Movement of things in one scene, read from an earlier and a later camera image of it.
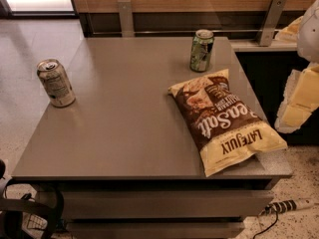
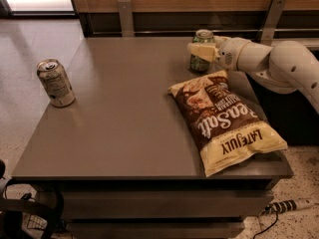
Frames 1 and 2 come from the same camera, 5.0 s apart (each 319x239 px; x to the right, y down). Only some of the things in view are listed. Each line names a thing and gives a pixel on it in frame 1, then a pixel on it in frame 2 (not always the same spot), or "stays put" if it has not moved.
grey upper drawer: x=159 y=204 stays put
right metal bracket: x=272 y=20 stays put
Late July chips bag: x=225 y=129 stays put
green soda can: x=201 y=51 stays put
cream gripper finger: x=300 y=99 → x=206 y=51
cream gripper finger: x=290 y=33 → x=220 y=39
